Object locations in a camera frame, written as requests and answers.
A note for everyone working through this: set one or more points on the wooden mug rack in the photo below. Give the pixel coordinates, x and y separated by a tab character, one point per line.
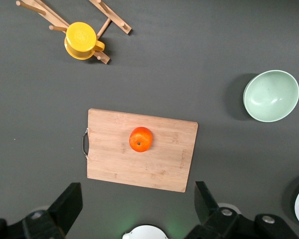
114	15

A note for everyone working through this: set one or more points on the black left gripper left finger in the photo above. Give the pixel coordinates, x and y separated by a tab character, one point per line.
64	206

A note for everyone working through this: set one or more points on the yellow mug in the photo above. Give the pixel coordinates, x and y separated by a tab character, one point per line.
79	37

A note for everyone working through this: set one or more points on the pale green bowl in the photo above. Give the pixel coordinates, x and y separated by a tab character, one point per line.
271	97

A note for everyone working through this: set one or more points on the orange fruit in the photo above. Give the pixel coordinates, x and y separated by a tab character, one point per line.
140	139

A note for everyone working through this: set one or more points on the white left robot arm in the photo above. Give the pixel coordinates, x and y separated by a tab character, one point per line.
144	232

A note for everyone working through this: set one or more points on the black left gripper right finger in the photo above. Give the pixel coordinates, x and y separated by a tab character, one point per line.
206	209

